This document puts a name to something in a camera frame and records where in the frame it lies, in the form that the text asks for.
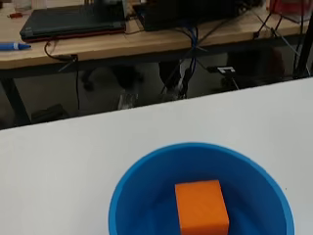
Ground orange cube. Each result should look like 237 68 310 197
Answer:
174 179 231 235

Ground wooden desk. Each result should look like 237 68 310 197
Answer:
0 0 313 126

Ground blue round tub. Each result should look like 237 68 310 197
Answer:
108 141 295 235

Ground black laptop with red edge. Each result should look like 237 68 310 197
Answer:
19 0 127 43

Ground blue marker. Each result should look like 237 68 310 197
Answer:
0 41 33 52

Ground red box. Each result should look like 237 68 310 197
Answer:
266 0 313 16

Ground blue desk cable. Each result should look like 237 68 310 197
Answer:
180 22 201 99

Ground black desk cable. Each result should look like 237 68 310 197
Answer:
43 39 81 113

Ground black camera tripod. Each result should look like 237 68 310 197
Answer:
252 0 313 80

